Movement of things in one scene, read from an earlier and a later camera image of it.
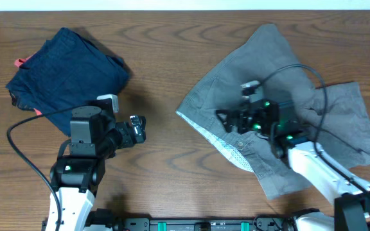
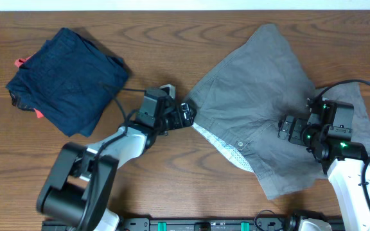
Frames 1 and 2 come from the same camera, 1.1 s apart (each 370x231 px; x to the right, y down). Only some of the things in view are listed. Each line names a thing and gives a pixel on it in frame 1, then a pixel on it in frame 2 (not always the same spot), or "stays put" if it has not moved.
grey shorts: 334,113 stays put
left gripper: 133,132 -> 183,113
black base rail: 261,223 stays put
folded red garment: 18,63 stays put
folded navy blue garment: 69,70 stays put
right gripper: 244,113 -> 286,124
